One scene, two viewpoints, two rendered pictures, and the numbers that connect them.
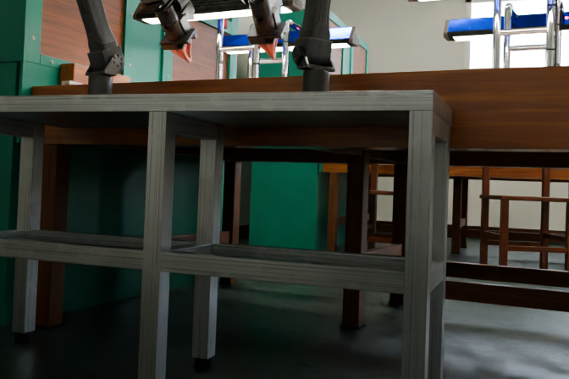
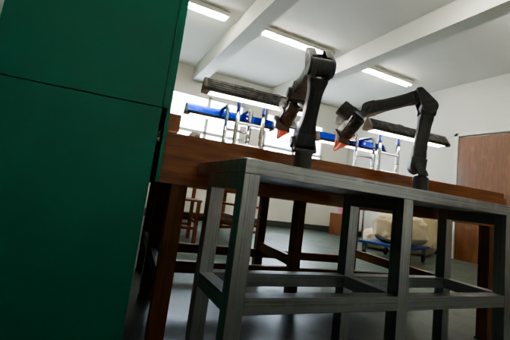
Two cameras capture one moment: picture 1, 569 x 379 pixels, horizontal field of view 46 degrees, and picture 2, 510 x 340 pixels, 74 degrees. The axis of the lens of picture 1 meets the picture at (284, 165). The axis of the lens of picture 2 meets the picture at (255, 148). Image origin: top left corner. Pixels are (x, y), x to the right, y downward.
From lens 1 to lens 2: 1.80 m
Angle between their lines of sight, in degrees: 45
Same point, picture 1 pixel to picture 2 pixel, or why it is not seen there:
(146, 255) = (399, 300)
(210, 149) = (355, 212)
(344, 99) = (486, 206)
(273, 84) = (361, 171)
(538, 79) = (467, 193)
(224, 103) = (441, 199)
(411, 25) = not seen: hidden behind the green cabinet
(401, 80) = not seen: hidden behind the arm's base
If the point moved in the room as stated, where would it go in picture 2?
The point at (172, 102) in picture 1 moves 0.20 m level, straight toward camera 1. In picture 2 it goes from (416, 194) to (489, 201)
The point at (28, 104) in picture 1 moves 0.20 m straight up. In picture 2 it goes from (322, 178) to (328, 111)
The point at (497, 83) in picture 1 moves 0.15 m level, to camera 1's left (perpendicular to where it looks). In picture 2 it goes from (454, 191) to (446, 188)
